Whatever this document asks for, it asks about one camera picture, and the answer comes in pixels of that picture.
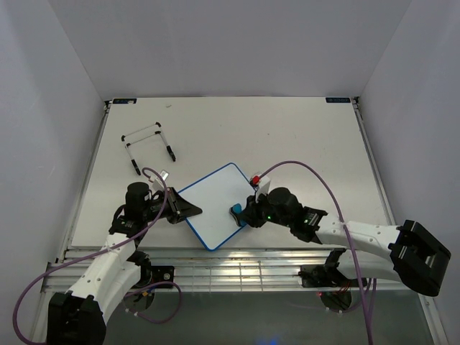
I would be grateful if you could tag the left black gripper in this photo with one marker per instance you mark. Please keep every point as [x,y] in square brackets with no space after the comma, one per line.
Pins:
[180,209]

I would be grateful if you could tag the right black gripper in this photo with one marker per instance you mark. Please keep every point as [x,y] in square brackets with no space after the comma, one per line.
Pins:
[251,213]

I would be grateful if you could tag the blue foam whiteboard eraser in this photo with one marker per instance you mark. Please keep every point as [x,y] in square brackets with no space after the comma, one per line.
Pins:
[236,213]

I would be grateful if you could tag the blue-framed small whiteboard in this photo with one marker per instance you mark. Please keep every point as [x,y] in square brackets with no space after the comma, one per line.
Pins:
[215,194]

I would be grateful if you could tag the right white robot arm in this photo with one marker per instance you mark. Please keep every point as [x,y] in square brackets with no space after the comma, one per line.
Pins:
[407,253]

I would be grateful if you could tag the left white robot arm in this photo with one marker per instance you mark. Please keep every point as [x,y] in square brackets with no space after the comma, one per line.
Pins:
[80,315]

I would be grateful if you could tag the blue label left corner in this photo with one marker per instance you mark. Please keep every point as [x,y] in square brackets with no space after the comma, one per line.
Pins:
[124,101]

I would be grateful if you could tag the blue label corner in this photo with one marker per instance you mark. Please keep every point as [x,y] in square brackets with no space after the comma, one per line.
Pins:
[124,101]
[338,100]

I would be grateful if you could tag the blue label right corner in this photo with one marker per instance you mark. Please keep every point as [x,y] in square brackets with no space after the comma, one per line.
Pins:
[338,100]

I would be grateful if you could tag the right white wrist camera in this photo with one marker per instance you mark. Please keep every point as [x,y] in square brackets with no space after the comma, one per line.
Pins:
[261,185]

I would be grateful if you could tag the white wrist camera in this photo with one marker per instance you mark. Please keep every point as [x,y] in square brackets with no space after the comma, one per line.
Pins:
[261,185]
[158,182]

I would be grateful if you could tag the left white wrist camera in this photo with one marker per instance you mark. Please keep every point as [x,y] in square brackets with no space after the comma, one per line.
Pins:
[158,182]

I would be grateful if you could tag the aluminium rail frame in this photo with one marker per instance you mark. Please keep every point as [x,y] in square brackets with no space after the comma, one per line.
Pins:
[237,270]

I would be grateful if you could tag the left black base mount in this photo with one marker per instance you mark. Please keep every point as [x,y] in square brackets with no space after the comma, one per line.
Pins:
[155,274]

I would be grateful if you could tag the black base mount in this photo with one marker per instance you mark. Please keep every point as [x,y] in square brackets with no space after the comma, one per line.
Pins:
[313,276]
[155,274]

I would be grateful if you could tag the wire whiteboard stand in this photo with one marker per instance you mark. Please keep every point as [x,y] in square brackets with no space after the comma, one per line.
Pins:
[142,134]

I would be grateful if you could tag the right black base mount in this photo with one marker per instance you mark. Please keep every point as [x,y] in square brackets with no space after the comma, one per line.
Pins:
[313,276]

